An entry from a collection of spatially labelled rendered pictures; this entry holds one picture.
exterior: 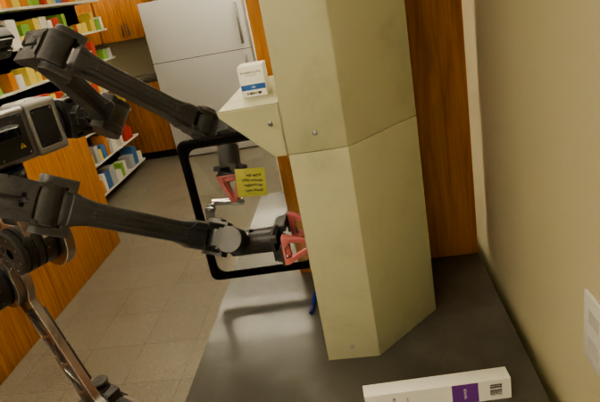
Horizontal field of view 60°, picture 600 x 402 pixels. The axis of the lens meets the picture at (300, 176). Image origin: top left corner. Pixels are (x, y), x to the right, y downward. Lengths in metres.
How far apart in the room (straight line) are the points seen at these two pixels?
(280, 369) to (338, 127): 0.55
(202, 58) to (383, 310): 5.13
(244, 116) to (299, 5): 0.21
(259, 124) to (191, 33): 5.12
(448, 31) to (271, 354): 0.84
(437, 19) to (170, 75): 5.08
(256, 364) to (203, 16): 5.07
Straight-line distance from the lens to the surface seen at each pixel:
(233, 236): 1.12
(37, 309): 2.19
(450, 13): 1.30
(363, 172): 0.98
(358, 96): 0.95
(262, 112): 0.94
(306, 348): 1.23
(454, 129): 1.35
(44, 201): 1.03
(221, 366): 1.25
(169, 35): 6.11
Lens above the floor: 1.70
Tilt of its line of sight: 20 degrees down
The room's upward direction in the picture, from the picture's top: 11 degrees counter-clockwise
